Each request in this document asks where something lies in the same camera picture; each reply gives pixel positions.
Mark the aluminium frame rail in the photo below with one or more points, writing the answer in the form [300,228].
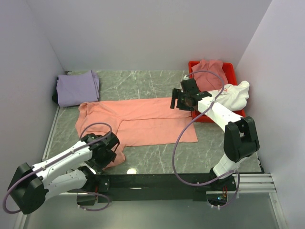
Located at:
[245,183]

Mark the salmon pink t shirt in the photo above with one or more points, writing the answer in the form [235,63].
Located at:
[137,122]

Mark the folded lavender t shirt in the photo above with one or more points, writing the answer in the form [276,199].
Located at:
[73,90]

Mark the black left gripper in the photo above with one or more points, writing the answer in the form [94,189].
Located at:
[110,156]

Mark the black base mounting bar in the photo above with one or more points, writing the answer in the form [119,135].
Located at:
[133,187]

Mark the red plastic bin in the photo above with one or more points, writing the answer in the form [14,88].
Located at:
[231,77]

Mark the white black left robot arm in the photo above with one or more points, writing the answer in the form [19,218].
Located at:
[77,168]

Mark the white printed t shirt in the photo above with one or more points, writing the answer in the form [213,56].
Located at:
[234,97]

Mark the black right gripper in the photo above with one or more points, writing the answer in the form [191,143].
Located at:
[176,94]

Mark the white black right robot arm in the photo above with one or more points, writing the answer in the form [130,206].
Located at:
[240,135]

